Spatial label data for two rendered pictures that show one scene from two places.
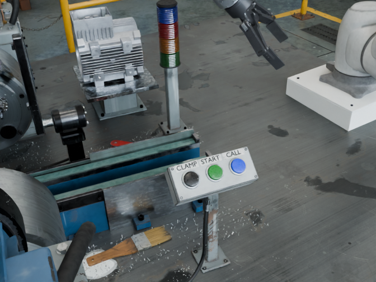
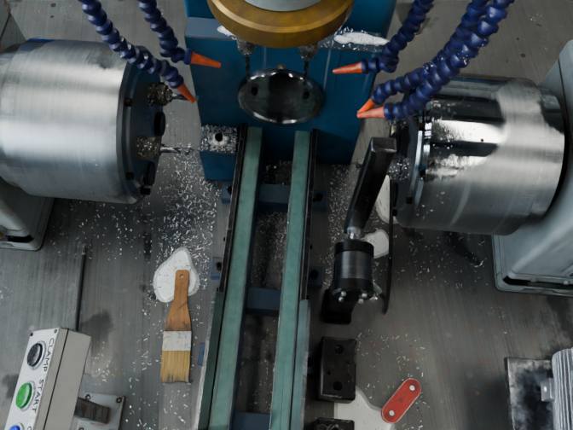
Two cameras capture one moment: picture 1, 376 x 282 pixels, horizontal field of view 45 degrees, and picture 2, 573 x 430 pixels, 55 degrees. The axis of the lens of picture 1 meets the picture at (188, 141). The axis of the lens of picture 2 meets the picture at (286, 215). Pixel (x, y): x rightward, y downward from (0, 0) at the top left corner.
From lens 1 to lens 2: 102 cm
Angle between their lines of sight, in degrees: 67
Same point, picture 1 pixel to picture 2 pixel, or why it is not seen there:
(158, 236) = (170, 365)
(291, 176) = not seen: outside the picture
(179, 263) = (117, 373)
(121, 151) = (298, 351)
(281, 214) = not seen: outside the picture
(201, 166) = (39, 378)
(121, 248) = (178, 312)
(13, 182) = (88, 122)
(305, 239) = not seen: outside the picture
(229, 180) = (12, 415)
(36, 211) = (45, 142)
